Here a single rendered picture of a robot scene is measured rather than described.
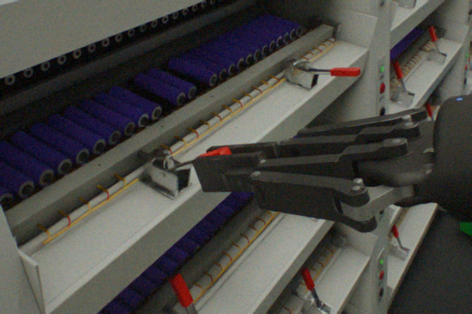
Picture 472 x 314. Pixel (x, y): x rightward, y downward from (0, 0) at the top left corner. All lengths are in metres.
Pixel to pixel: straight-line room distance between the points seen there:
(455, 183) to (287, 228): 0.46
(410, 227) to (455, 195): 1.12
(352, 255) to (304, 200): 0.68
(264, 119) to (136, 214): 0.21
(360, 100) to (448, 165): 0.57
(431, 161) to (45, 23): 0.25
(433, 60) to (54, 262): 1.10
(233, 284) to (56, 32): 0.40
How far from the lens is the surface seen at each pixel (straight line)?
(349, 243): 1.01
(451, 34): 1.52
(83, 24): 0.37
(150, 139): 0.49
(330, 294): 0.93
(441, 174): 0.30
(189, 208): 0.48
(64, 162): 0.48
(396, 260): 1.31
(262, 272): 0.67
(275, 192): 0.34
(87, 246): 0.42
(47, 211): 0.43
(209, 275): 0.64
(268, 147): 0.39
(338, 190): 0.30
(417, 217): 1.45
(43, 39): 0.35
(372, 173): 0.32
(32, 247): 0.42
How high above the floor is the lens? 1.00
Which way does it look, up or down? 25 degrees down
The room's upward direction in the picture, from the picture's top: 7 degrees counter-clockwise
